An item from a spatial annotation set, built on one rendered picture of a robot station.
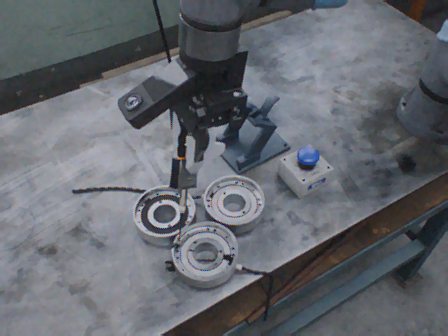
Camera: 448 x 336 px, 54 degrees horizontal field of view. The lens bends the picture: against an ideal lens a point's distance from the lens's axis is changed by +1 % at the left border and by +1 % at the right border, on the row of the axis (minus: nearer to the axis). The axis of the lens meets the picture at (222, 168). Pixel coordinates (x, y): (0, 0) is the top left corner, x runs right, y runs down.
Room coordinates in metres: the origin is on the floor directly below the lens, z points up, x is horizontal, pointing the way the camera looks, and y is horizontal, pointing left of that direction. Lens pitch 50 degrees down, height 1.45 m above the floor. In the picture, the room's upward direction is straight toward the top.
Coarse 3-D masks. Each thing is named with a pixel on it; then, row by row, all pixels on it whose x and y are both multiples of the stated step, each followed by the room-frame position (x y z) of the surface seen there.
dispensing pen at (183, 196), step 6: (186, 144) 0.46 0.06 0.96; (186, 150) 0.46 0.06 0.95; (174, 162) 0.44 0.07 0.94; (174, 168) 0.43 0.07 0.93; (174, 174) 0.43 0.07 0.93; (174, 180) 0.42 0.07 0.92; (174, 186) 0.41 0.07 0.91; (180, 192) 0.42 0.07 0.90; (186, 192) 0.41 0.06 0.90; (180, 198) 0.41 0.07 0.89; (186, 198) 0.41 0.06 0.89; (180, 204) 0.40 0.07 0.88; (186, 204) 0.40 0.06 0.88; (180, 210) 0.40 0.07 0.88; (180, 216) 0.39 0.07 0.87; (180, 222) 0.38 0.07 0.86; (180, 228) 0.38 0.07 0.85; (180, 234) 0.37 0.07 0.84
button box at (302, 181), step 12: (288, 156) 0.54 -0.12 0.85; (288, 168) 0.51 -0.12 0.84; (300, 168) 0.51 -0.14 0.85; (312, 168) 0.51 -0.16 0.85; (324, 168) 0.51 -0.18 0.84; (288, 180) 0.50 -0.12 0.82; (300, 180) 0.48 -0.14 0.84; (312, 180) 0.48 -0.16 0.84; (324, 180) 0.50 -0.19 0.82; (300, 192) 0.47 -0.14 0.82; (312, 192) 0.49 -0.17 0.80
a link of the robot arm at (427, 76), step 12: (444, 24) 0.70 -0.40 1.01; (444, 36) 0.68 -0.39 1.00; (444, 48) 0.67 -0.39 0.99; (432, 60) 0.68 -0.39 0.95; (444, 60) 0.65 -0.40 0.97; (432, 72) 0.67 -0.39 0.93; (444, 72) 0.64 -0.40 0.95; (432, 84) 0.66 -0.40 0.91; (444, 84) 0.64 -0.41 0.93; (444, 96) 0.64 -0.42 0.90
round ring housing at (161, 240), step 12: (144, 192) 0.46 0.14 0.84; (156, 192) 0.47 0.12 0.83; (168, 192) 0.47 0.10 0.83; (144, 204) 0.44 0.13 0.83; (156, 204) 0.44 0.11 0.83; (168, 204) 0.44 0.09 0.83; (192, 204) 0.43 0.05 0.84; (156, 216) 0.43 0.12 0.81; (192, 216) 0.41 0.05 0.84; (144, 228) 0.39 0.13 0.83; (156, 240) 0.37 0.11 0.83; (168, 240) 0.37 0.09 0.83
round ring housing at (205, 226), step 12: (192, 228) 0.39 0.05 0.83; (204, 228) 0.39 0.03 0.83; (216, 228) 0.39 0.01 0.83; (180, 240) 0.37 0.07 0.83; (204, 240) 0.37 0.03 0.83; (228, 240) 0.37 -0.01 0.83; (180, 252) 0.35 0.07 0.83; (192, 252) 0.35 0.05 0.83; (216, 252) 0.35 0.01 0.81; (180, 264) 0.33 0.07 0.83; (192, 264) 0.33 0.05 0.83; (204, 264) 0.33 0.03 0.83; (216, 264) 0.33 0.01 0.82; (180, 276) 0.31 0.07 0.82; (192, 276) 0.30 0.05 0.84; (216, 276) 0.30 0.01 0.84; (228, 276) 0.31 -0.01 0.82
